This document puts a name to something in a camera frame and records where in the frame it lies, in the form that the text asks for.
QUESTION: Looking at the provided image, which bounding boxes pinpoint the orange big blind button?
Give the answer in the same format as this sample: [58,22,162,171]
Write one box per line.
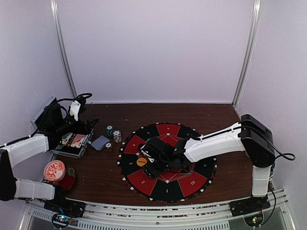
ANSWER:
[137,158,147,167]

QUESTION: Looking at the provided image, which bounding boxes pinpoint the green white chip stack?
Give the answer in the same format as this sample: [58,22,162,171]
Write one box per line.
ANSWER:
[106,125,114,137]

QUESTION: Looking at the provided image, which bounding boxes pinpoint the white grey chip stack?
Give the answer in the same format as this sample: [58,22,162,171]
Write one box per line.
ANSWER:
[113,130,121,143]

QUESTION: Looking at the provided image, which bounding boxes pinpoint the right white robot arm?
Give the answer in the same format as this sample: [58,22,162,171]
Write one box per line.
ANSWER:
[139,114,295,212]

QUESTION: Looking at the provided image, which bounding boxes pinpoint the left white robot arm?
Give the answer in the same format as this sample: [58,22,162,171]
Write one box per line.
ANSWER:
[0,93,98,213]

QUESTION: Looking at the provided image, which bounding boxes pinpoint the black gold card box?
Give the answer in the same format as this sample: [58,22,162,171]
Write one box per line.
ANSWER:
[59,133,73,146]

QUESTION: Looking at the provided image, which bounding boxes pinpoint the red gold card box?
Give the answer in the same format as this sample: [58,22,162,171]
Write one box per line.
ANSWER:
[70,134,86,149]

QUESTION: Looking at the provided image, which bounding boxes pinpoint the aluminium poker case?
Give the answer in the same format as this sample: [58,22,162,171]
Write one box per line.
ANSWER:
[31,96,99,159]

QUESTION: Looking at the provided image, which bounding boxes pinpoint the blue playing card deck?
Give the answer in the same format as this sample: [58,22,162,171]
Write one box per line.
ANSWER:
[91,135,110,151]

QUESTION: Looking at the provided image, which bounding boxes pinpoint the red black chip stack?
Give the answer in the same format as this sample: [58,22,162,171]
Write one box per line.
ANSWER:
[105,143,113,152]

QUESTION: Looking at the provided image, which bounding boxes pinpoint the round red black poker mat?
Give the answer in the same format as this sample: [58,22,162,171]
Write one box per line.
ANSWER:
[117,123,217,203]

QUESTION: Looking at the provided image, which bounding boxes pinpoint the red floral round tin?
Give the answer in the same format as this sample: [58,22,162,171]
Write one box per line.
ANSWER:
[44,160,66,182]

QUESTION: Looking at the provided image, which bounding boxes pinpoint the dark red round lid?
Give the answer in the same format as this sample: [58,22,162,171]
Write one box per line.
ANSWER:
[57,165,76,191]

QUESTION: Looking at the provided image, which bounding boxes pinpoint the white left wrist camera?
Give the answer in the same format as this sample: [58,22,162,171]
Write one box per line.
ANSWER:
[69,100,81,121]

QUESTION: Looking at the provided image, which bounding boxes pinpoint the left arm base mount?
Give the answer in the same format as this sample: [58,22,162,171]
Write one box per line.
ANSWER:
[44,185,86,218]

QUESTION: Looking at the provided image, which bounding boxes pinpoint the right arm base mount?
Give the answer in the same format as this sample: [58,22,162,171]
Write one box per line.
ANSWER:
[229,197,271,217]

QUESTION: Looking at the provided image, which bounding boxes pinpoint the right aluminium frame post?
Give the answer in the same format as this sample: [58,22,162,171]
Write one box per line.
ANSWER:
[232,0,262,109]

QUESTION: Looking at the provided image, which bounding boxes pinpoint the aluminium frame post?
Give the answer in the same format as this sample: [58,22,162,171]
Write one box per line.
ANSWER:
[50,0,77,97]
[232,0,262,109]

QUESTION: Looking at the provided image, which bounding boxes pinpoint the left aluminium frame post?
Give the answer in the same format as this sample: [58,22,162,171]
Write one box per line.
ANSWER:
[50,0,77,97]

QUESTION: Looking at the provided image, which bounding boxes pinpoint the front aluminium rail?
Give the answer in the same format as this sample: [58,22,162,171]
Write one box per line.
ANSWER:
[18,188,297,230]

